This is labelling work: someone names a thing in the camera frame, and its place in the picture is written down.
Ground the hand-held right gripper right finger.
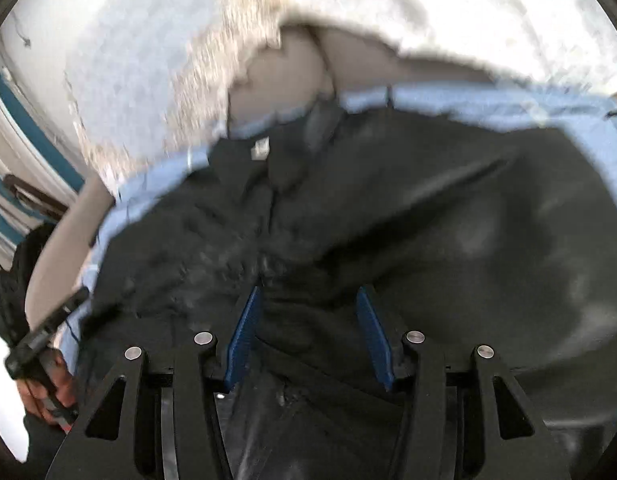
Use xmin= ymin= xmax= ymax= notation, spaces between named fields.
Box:
xmin=357 ymin=284 xmax=571 ymax=480

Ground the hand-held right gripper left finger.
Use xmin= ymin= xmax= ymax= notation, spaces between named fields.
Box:
xmin=46 ymin=285 xmax=262 ymax=480

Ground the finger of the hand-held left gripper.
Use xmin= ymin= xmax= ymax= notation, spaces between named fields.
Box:
xmin=5 ymin=287 xmax=92 ymax=377

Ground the black jacket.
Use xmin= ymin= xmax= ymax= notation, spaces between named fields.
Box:
xmin=71 ymin=102 xmax=617 ymax=480

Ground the person's left hand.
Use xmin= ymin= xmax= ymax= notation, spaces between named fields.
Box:
xmin=17 ymin=355 xmax=76 ymax=423

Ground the dark cloth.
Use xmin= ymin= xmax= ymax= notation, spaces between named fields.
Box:
xmin=0 ymin=224 xmax=56 ymax=346

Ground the white blue striped furniture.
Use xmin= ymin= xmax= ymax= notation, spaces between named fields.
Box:
xmin=0 ymin=45 xmax=86 ymax=261

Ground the blue checked blanket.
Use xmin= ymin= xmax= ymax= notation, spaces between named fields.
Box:
xmin=58 ymin=85 xmax=617 ymax=361

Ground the white lace bed cover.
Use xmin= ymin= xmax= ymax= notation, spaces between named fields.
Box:
xmin=63 ymin=0 xmax=617 ymax=196

